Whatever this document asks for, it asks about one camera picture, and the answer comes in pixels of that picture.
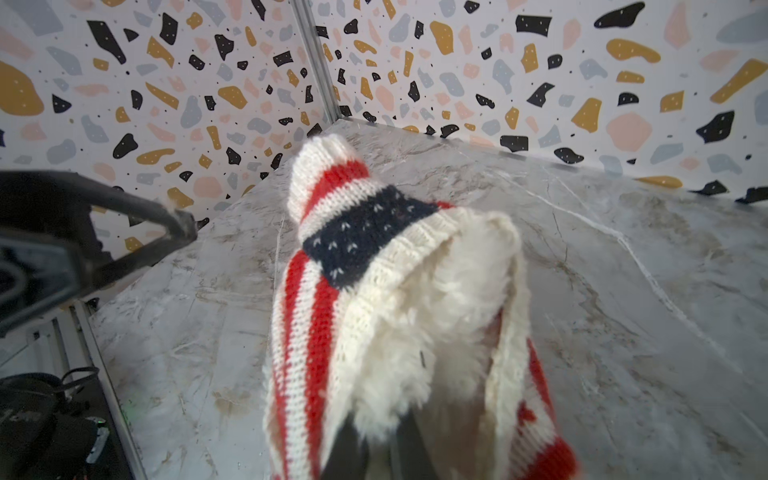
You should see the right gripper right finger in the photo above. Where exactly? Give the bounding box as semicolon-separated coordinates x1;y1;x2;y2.
389;410;438;480

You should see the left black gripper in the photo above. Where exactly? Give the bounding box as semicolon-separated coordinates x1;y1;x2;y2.
1;170;198;336

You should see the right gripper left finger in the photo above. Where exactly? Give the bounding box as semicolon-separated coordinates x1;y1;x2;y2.
321;414;369;480

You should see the white plush teddy bear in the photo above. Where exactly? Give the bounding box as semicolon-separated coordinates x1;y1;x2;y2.
352;208;530;444

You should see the red white striped knit sweater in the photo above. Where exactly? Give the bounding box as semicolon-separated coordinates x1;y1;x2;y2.
264;135;581;479

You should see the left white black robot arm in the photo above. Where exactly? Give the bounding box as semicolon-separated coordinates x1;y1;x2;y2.
1;170;198;479

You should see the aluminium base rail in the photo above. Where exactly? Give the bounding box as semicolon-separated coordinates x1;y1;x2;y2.
1;302;146;479

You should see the left aluminium corner post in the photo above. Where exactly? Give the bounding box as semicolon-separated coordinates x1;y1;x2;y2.
291;0;340;124

